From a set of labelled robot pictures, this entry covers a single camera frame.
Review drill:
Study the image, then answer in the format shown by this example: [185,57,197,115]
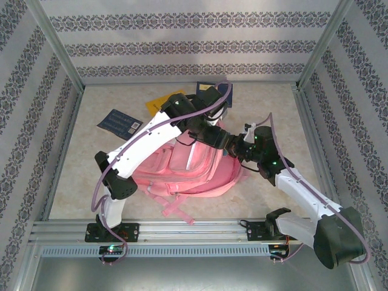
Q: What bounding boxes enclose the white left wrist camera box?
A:
[209,104,229,122]

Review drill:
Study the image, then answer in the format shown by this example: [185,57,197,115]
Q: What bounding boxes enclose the aluminium mounting rail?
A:
[29,218,355,244]

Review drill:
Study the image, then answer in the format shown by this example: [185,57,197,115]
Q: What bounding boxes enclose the grey slotted cable duct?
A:
[41,244,271,258]

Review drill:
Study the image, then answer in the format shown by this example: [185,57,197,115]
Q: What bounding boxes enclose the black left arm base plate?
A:
[85,222,140,243]

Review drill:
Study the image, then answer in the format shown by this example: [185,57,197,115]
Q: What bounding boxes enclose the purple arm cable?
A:
[257,113,371,264]
[90,78,234,266]

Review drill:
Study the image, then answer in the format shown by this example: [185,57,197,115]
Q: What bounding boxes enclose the aluminium table side rail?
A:
[291,84,346,219]
[42,87,85,222]

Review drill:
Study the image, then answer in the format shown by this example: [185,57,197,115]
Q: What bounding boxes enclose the pink backpack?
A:
[132,119,252,225]

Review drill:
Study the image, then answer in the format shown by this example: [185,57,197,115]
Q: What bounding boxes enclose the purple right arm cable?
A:
[257,113,371,264]

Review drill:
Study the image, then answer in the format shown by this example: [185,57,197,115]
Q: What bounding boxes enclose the grey metal shelf panel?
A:
[30,256,361,291]

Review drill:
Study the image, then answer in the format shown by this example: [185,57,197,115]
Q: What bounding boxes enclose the aluminium table back rail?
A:
[81,79,299,88]

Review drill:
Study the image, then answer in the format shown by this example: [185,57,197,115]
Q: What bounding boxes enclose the navy book with yellow label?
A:
[196,81,234,109]

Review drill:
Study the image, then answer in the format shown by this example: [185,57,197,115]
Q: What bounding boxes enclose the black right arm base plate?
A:
[246,221,301,243]

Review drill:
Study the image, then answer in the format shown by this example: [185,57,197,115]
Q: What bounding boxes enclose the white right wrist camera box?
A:
[244,122,258,141]

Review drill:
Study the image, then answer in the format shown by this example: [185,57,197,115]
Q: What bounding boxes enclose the left controller board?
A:
[99,245,125,256]

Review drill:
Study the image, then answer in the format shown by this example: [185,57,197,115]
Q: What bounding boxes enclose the controller board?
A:
[269,244,290,259]
[99,245,125,256]

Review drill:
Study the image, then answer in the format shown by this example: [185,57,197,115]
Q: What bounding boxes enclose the aluminium frame post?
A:
[295,0,355,91]
[24,0,86,92]

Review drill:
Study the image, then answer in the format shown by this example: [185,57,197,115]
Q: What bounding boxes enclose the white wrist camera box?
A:
[244,122,258,141]
[209,104,229,122]

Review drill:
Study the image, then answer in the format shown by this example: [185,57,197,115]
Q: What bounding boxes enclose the navy book with white lines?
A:
[96,109,143,141]

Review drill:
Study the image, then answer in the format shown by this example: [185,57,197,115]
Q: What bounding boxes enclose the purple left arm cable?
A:
[90,78,234,266]

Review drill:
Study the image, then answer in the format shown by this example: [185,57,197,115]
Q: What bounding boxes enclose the right controller board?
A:
[269,244,290,259]

